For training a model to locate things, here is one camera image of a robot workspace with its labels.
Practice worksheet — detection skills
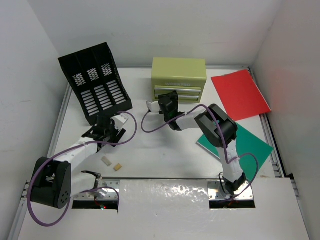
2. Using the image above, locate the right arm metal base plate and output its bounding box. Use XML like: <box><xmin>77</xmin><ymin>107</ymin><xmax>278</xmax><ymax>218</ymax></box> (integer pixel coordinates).
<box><xmin>207</xmin><ymin>179</ymin><xmax>254</xmax><ymax>201</ymax></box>

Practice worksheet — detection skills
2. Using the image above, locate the black three-slot file organizer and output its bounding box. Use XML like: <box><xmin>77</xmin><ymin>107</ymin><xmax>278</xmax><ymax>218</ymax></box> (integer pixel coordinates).
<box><xmin>58</xmin><ymin>42</ymin><xmax>133</xmax><ymax>126</ymax></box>

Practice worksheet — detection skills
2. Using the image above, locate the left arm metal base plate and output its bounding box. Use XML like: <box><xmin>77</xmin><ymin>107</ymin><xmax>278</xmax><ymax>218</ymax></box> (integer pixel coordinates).
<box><xmin>73</xmin><ymin>179</ymin><xmax>120</xmax><ymax>201</ymax></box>

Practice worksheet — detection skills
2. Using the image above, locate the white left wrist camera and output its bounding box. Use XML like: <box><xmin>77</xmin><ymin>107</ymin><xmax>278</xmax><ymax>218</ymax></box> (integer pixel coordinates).
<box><xmin>111</xmin><ymin>113</ymin><xmax>129</xmax><ymax>130</ymax></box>

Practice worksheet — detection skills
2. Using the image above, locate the white eraser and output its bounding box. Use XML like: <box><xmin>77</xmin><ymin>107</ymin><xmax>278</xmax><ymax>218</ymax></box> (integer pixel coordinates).
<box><xmin>101</xmin><ymin>156</ymin><xmax>112</xmax><ymax>167</ymax></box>

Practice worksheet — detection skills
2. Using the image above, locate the tan eraser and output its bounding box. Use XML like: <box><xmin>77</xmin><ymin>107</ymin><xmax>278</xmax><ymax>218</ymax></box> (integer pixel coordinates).
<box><xmin>113</xmin><ymin>163</ymin><xmax>122</xmax><ymax>172</ymax></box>

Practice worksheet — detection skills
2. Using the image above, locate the red folder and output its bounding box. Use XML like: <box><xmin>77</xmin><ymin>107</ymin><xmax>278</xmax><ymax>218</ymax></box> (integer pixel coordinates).
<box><xmin>211</xmin><ymin>69</ymin><xmax>271</xmax><ymax>121</ymax></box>

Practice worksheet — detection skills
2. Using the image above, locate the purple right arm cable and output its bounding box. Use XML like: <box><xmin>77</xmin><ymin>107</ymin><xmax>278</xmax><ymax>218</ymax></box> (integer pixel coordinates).
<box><xmin>141</xmin><ymin>104</ymin><xmax>259</xmax><ymax>201</ymax></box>

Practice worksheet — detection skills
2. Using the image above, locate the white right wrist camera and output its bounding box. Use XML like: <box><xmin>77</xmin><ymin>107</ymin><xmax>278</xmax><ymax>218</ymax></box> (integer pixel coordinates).
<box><xmin>146</xmin><ymin>101</ymin><xmax>161</xmax><ymax>113</ymax></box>

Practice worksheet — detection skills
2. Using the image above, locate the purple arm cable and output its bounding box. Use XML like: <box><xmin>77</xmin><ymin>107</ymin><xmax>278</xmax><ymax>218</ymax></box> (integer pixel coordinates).
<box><xmin>26</xmin><ymin>111</ymin><xmax>138</xmax><ymax>227</ymax></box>
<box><xmin>141</xmin><ymin>104</ymin><xmax>259</xmax><ymax>201</ymax></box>

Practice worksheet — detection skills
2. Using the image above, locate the green metal drawer toolbox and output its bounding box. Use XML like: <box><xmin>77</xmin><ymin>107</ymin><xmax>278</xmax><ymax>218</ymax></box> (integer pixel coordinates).
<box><xmin>151</xmin><ymin>57</ymin><xmax>207</xmax><ymax>103</ymax></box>

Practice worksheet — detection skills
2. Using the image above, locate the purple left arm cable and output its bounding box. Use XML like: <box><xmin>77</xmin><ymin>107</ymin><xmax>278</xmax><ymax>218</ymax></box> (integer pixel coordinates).
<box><xmin>26</xmin><ymin>111</ymin><xmax>138</xmax><ymax>227</ymax></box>

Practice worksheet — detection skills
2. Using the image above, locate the green notebook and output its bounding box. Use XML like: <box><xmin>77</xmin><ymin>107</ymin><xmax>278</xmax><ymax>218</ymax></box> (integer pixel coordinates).
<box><xmin>197</xmin><ymin>124</ymin><xmax>273</xmax><ymax>182</ymax></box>

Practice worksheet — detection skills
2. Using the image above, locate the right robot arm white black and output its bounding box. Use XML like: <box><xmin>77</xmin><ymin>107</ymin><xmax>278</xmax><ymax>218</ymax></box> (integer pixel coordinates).
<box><xmin>158</xmin><ymin>91</ymin><xmax>246</xmax><ymax>195</ymax></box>

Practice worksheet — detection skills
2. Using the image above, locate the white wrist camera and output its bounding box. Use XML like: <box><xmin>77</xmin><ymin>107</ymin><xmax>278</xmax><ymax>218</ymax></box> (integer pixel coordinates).
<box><xmin>111</xmin><ymin>113</ymin><xmax>129</xmax><ymax>130</ymax></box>
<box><xmin>146</xmin><ymin>101</ymin><xmax>161</xmax><ymax>113</ymax></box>

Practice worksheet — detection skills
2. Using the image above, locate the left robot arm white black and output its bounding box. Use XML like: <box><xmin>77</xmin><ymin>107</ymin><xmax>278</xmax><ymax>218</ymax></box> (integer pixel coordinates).
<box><xmin>29</xmin><ymin>114</ymin><xmax>128</xmax><ymax>209</ymax></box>

